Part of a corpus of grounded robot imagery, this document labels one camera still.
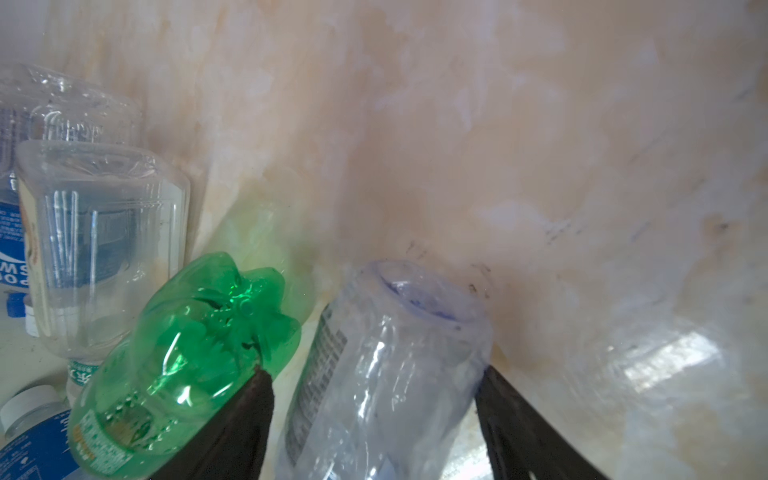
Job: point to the Pocari Sweat bottle white cap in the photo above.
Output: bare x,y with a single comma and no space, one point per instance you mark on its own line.
35,423

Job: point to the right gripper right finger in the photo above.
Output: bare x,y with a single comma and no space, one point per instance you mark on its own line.
520,443

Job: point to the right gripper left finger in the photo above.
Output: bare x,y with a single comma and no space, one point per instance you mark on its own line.
232,445

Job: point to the clear bottle purple label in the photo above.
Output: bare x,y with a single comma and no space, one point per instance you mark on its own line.
393,368

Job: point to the green bottle yellow cap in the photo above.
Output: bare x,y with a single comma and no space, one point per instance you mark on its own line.
196,343

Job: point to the Pocari bottle near bin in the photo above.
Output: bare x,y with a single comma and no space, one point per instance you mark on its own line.
37,104

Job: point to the clear bottle bird label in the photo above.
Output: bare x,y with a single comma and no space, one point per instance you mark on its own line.
105,227

